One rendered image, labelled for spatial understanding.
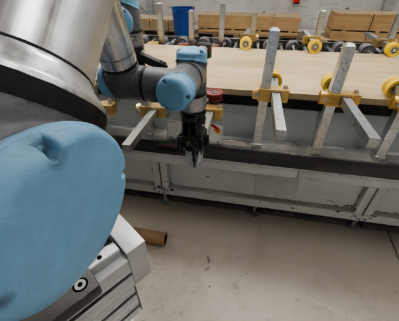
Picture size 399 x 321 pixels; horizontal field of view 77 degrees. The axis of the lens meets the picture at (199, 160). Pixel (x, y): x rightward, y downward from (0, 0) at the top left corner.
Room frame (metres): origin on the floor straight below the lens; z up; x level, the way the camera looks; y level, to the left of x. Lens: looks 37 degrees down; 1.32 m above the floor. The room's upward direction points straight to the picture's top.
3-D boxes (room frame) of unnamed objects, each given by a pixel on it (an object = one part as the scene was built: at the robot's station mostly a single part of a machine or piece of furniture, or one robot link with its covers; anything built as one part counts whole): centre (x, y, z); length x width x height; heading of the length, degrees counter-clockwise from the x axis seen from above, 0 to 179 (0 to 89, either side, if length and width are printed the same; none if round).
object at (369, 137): (0.83, -0.53, 0.95); 0.50 x 0.04 x 0.04; 169
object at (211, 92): (1.06, -0.06, 0.85); 0.08 x 0.08 x 0.11
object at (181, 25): (6.90, 0.37, 0.36); 0.59 x 0.57 x 0.73; 165
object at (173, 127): (0.97, 0.02, 0.75); 0.26 x 0.01 x 0.10; 79
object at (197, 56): (0.63, 0.02, 1.13); 0.09 x 0.08 x 0.11; 167
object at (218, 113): (0.99, -0.03, 0.85); 0.13 x 0.06 x 0.05; 79
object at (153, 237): (0.95, 0.35, 0.04); 0.30 x 0.08 x 0.08; 79
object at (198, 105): (0.63, 0.02, 1.05); 0.08 x 0.08 x 0.05
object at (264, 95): (0.94, -0.28, 0.95); 0.13 x 0.06 x 0.05; 79
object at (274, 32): (0.94, -0.26, 0.94); 0.03 x 0.03 x 0.48; 79
